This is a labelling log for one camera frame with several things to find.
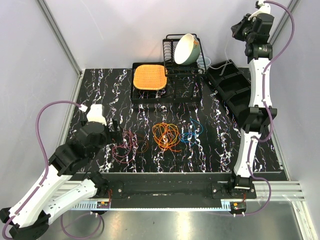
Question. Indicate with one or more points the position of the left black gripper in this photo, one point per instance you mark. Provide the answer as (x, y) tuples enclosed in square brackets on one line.
[(117, 135)]

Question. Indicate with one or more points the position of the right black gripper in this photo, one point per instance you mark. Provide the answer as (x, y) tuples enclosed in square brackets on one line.
[(236, 28)]

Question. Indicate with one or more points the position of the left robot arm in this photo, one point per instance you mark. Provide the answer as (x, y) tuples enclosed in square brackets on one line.
[(31, 217)]

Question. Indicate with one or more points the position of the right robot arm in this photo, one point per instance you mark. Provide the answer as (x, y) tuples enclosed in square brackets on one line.
[(254, 30)]

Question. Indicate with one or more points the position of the clear plastic cup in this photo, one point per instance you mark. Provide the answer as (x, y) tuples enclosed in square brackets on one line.
[(203, 64)]

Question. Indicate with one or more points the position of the black compartment bin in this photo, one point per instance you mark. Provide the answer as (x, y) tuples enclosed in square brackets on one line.
[(233, 86)]

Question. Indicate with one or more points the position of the cream ceramic bowl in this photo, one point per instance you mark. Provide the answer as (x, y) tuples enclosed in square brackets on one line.
[(187, 50)]

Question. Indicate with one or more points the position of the orange woven basket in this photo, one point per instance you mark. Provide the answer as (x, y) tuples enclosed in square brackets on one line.
[(150, 77)]

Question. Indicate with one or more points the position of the black tray rack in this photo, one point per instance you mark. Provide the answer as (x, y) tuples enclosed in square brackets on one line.
[(178, 90)]

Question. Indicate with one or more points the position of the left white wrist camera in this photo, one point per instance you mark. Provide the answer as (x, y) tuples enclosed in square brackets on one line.
[(96, 114)]

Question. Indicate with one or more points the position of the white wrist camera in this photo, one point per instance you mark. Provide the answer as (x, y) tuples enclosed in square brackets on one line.
[(96, 114), (262, 8)]

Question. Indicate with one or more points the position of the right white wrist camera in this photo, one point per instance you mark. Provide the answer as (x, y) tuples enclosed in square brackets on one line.
[(262, 8)]

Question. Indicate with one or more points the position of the black wire dish rack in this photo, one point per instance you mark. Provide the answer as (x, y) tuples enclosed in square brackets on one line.
[(172, 69)]

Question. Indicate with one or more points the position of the right aluminium frame post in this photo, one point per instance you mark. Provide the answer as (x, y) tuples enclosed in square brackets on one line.
[(292, 5)]

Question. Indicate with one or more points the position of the aluminium frame post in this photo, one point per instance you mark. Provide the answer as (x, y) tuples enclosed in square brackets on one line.
[(292, 5), (48, 15)]

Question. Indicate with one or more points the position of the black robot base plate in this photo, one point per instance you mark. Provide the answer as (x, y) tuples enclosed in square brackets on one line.
[(215, 185)]

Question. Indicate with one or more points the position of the left aluminium frame post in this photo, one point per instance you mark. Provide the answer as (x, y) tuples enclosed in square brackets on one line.
[(48, 15)]

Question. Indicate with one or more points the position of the slotted cable duct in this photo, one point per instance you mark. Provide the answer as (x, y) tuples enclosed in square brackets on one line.
[(157, 204)]

